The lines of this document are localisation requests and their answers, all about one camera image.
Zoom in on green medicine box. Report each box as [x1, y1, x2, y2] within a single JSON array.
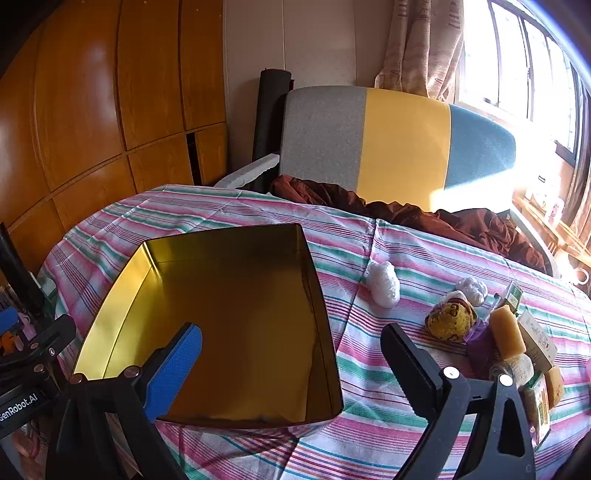
[[501, 281, 525, 310]]

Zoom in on purple plastic bag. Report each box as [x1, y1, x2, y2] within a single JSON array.
[[464, 318, 497, 379]]

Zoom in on striped bed sheet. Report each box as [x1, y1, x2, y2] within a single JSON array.
[[37, 185, 591, 480]]

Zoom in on cracker packet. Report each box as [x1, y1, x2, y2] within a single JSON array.
[[519, 371, 552, 450]]

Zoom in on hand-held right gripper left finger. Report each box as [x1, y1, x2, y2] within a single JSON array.
[[45, 322, 204, 480]]

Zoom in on yellow knitted doll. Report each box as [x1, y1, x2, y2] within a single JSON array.
[[425, 295, 478, 344]]

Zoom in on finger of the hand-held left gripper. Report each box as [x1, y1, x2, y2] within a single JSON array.
[[0, 316, 77, 370]]

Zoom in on white plastic wad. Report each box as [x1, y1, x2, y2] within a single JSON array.
[[367, 261, 400, 306]]

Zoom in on beige patterned curtain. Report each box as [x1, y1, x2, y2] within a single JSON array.
[[563, 152, 591, 241], [374, 0, 465, 100]]

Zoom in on white crumpled wad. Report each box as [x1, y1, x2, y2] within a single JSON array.
[[455, 278, 489, 306]]

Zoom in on cream loofah pad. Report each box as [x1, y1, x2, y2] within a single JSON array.
[[489, 354, 535, 387]]

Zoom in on wooden side table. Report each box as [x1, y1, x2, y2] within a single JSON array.
[[512, 194, 591, 259]]

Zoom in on yellow sponge block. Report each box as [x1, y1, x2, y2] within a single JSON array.
[[488, 305, 527, 361]]

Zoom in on dark brown blanket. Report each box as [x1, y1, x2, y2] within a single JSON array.
[[270, 174, 550, 273]]

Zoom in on black pole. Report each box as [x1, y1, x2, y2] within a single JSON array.
[[0, 222, 44, 319]]

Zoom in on wooden wardrobe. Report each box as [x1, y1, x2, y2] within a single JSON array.
[[0, 0, 229, 268]]

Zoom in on white medicine box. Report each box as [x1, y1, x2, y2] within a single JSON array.
[[517, 310, 558, 374]]

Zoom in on window with metal bars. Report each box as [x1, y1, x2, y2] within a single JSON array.
[[455, 0, 591, 162]]

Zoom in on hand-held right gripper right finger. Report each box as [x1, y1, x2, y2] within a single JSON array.
[[381, 323, 539, 480]]

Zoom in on yellow sponge wedge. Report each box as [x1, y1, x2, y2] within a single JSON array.
[[545, 364, 566, 409]]

